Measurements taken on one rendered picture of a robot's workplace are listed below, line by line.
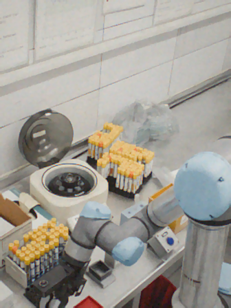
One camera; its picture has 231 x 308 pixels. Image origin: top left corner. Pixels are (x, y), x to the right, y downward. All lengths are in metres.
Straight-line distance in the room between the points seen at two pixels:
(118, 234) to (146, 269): 0.40
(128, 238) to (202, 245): 0.27
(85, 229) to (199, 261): 0.35
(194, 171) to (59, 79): 1.05
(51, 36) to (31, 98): 0.24
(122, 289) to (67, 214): 0.32
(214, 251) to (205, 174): 0.20
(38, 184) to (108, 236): 0.55
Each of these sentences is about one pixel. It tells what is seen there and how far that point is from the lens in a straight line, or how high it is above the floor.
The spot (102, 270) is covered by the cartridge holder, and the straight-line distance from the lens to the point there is 1.56.
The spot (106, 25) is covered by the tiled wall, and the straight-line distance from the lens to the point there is 1.95.
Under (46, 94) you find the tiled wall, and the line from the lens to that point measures 1.83.
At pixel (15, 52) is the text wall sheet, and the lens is 1.66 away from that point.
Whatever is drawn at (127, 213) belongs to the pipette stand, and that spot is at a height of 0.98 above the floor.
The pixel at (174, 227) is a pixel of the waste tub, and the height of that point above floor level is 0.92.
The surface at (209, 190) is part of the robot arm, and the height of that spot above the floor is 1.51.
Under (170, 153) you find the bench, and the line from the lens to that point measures 2.14.
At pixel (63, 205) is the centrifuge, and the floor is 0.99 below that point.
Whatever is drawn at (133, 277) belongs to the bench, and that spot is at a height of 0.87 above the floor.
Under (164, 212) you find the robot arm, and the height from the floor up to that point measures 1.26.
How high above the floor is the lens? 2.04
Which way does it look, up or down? 35 degrees down
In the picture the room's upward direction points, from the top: 6 degrees clockwise
